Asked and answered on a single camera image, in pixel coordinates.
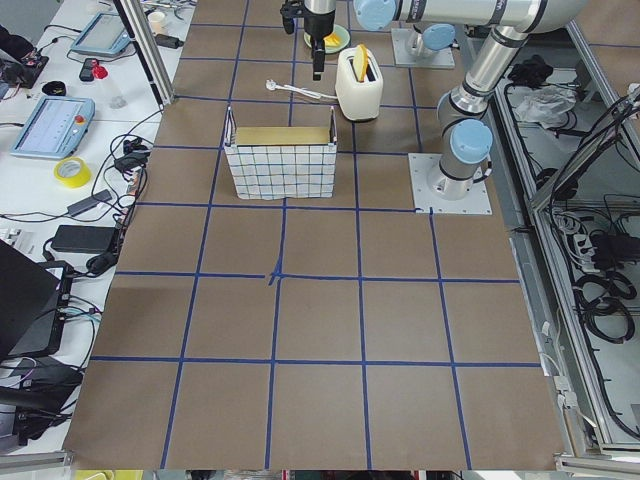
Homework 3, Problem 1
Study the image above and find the white bottle red cap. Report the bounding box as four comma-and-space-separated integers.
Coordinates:
91, 60, 127, 109

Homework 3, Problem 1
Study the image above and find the pale green plate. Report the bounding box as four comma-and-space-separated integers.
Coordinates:
325, 24, 350, 54

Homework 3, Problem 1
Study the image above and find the yellow toast slice in toaster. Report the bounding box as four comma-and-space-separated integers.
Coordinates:
352, 44, 375, 83

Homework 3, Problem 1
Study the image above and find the blue teach pendant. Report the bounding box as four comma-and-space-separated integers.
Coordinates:
70, 12, 131, 57
10, 96, 95, 160

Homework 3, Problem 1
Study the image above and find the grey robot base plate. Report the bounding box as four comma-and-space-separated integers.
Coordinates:
408, 153, 492, 215

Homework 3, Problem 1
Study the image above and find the aluminium frame post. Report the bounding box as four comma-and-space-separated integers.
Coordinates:
113, 0, 174, 107

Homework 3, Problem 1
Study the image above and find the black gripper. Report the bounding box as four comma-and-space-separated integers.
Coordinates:
281, 0, 336, 80

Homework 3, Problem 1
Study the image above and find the wire basket shelf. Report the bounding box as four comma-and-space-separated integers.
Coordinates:
224, 108, 338, 201

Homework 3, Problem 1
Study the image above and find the black laptop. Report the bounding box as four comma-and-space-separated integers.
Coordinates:
1, 242, 72, 360

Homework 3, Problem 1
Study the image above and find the black power adapter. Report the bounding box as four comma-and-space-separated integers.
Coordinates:
67, 189, 112, 218

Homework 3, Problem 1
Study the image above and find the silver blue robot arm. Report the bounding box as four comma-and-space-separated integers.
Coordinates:
354, 0, 586, 201

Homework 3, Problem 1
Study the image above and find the black power brick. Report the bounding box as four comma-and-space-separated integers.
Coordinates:
51, 225, 118, 254

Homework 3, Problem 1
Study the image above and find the white power cable with plug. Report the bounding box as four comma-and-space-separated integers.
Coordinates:
264, 80, 339, 103

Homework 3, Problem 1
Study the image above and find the yellow tape roll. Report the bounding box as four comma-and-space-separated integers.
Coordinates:
53, 156, 92, 189

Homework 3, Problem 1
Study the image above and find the white toaster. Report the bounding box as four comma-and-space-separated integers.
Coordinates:
335, 45, 384, 122

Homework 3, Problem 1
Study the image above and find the blue teach pendant near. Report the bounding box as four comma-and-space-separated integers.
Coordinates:
10, 96, 95, 160

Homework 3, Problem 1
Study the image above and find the white paper cup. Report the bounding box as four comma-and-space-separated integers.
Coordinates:
147, 11, 167, 35

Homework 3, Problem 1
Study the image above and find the blue teach pendant far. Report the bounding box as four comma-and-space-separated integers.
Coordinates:
70, 12, 131, 57

